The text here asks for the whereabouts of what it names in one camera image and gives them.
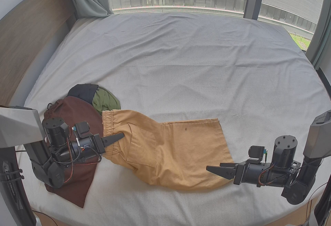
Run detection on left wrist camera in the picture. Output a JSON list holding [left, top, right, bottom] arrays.
[[72, 121, 91, 139]]

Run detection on green garment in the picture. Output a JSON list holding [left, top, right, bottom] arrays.
[[92, 86, 121, 118]]

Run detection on brown garment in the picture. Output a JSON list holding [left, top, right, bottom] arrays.
[[44, 97, 109, 208]]

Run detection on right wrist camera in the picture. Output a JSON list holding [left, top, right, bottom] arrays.
[[248, 145, 267, 164]]

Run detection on black cable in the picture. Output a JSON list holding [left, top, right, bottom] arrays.
[[32, 210, 56, 223]]

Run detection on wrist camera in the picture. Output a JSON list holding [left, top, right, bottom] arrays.
[[72, 121, 91, 139], [248, 145, 267, 164]]

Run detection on tan shorts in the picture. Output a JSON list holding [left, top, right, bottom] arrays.
[[101, 109, 234, 192]]

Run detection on black garment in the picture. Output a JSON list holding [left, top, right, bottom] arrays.
[[68, 83, 100, 106]]

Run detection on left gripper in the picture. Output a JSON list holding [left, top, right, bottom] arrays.
[[74, 133, 125, 160]]

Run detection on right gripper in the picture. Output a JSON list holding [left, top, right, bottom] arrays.
[[206, 161, 262, 186]]

